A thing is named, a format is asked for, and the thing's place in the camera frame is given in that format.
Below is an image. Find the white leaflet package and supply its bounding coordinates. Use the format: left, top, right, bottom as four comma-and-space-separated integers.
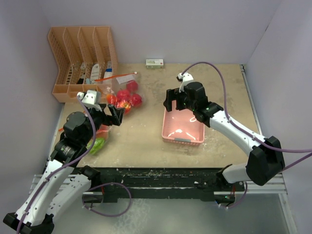
90, 63, 100, 84

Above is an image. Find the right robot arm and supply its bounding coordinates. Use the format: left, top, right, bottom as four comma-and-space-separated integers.
163, 82, 285, 191

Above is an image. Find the pink perforated plastic basket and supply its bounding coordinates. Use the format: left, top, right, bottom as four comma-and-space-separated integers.
161, 109, 205, 146

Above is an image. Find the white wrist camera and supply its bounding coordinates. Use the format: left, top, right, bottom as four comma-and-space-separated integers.
77, 90, 102, 111
176, 72, 194, 93

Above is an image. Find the red apple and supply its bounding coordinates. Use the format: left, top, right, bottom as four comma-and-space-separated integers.
119, 100, 132, 115
126, 80, 138, 93

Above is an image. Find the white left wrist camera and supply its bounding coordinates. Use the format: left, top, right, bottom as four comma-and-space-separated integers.
77, 90, 102, 111

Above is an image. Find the green white small box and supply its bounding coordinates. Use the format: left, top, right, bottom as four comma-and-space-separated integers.
146, 58, 164, 69

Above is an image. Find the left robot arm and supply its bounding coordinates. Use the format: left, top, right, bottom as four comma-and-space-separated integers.
3, 104, 125, 234

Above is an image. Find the peach plastic file organizer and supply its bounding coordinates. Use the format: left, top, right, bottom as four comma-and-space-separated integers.
48, 26, 118, 103

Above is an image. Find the clear orange-zipper bag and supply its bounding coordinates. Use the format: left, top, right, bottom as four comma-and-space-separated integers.
95, 72, 145, 114
58, 107, 113, 156

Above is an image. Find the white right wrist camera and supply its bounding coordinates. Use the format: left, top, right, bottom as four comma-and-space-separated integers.
176, 72, 194, 93

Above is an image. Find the blue white box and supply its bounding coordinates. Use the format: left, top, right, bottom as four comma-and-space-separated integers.
103, 68, 113, 78

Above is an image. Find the yellow red pear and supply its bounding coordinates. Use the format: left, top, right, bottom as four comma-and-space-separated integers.
106, 94, 117, 105

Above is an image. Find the dark red round fruit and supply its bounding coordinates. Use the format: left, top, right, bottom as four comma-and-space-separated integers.
116, 89, 131, 101

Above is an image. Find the clear orange-zipper top bag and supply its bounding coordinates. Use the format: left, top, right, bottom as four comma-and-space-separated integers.
95, 72, 145, 114

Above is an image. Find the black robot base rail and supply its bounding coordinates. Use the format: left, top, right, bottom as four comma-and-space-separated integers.
84, 167, 245, 203

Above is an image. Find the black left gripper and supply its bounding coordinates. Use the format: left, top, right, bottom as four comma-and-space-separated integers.
81, 103, 124, 144

